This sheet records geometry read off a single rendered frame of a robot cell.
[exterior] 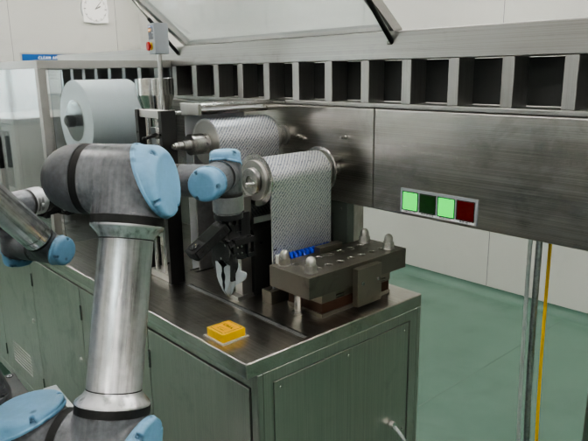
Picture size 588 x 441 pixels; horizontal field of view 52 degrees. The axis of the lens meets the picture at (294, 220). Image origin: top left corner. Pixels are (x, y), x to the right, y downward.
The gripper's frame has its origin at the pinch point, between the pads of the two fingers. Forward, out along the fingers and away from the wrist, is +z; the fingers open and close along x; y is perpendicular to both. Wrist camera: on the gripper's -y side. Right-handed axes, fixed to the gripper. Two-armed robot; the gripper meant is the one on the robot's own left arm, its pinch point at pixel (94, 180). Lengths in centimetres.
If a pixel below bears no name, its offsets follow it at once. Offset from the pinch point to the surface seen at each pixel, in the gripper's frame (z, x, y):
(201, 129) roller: 22.4, 22.3, -17.4
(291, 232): 17, 59, 6
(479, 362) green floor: 179, 106, 110
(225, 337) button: -20, 61, 24
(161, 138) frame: 9.7, 16.8, -14.7
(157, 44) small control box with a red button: 32, -4, -40
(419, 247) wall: 309, 36, 96
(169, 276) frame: 10.1, 22.2, 28.2
